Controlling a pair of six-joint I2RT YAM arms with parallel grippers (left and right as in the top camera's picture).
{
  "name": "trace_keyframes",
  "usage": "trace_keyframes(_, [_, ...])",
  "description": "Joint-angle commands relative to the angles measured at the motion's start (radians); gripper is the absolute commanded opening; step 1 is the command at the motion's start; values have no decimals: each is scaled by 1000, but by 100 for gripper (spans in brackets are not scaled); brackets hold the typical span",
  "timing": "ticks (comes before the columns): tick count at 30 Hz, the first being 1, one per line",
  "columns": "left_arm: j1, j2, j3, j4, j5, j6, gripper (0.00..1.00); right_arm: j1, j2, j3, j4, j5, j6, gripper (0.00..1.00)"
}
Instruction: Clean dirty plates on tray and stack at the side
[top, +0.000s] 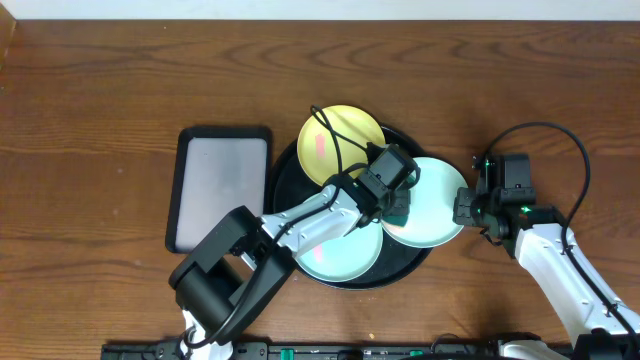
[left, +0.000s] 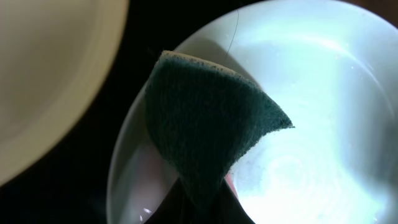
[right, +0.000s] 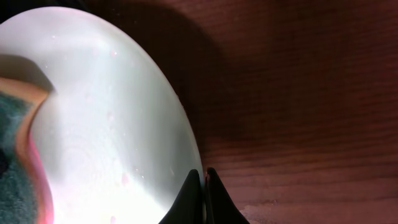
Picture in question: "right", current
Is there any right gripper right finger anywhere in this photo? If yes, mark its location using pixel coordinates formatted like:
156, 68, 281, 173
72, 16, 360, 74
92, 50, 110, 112
205, 167, 249, 224

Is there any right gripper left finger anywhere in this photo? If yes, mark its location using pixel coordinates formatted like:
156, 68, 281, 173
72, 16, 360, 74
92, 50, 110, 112
159, 169, 203, 224

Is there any green yellow sponge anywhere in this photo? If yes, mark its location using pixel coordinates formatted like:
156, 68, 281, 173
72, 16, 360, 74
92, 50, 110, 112
1, 78, 54, 224

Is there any light green plate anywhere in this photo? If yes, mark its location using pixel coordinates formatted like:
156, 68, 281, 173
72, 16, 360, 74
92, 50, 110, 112
1, 7, 202, 223

